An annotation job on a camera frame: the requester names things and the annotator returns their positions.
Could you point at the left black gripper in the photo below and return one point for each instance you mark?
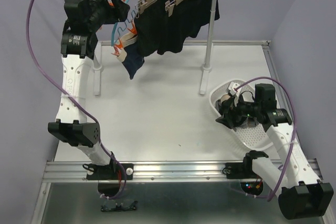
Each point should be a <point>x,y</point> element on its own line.
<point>121,8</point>

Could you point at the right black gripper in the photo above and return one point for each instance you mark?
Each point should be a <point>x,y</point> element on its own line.
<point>225,120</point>

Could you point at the grey striped underwear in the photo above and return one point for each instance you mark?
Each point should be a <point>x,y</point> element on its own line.
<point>247,123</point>

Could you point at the blue clip hanger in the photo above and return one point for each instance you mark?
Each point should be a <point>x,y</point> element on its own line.
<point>123,24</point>

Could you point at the navy underwear beige waistband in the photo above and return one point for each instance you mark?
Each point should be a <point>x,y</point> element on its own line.
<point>128,54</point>

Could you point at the black underwear beige waistband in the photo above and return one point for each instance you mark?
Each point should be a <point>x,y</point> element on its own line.
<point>225,103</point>

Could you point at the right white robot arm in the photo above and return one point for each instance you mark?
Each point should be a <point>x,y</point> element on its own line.
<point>281,164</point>

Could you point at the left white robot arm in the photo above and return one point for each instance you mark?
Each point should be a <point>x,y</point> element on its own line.
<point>78,44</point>

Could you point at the left black shorts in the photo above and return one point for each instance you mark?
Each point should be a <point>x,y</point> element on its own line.
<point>151,26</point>

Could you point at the black shorts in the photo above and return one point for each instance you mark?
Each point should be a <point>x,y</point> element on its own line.
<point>189,16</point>
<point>151,26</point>

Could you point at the white perforated plastic basket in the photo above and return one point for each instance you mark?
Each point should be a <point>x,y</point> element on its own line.
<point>241,139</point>

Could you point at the white clothes rack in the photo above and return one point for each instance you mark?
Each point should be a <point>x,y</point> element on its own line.
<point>173,43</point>

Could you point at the right black shorts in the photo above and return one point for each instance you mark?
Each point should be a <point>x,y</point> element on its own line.
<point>189,16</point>

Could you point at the black eyeglasses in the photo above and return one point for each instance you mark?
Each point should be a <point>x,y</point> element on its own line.
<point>120,208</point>

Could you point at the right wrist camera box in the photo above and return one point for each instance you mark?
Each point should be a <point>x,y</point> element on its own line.
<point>233,89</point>

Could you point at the aluminium mounting rail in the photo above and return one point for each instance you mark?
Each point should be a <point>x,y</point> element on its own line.
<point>143,172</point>

